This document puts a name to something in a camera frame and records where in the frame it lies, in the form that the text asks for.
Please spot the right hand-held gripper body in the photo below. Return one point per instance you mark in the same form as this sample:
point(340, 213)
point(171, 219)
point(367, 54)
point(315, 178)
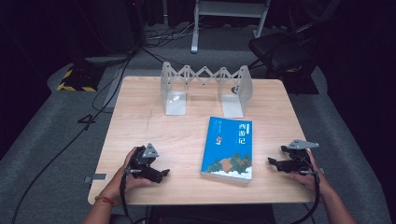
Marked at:
point(299, 163)

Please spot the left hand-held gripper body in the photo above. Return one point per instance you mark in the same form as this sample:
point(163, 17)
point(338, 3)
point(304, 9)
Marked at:
point(140, 165)

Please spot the blue book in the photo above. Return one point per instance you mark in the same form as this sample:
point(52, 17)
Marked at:
point(229, 149)

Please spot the silver expandable metal bookend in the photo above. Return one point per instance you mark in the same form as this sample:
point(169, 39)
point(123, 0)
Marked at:
point(176, 102)

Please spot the person's right hand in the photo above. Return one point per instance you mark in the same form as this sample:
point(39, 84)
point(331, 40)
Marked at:
point(308, 182)

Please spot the person's left hand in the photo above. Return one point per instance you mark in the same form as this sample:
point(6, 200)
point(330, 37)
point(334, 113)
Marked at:
point(123, 183)

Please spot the black chair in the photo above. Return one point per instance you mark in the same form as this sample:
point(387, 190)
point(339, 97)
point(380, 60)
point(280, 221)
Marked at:
point(280, 49)

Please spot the black yellow striped base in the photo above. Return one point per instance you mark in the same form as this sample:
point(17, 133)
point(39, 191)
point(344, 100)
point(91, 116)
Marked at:
point(79, 79)

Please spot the white metal stand frame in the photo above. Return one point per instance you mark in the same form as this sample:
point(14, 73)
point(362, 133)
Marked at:
point(230, 9)

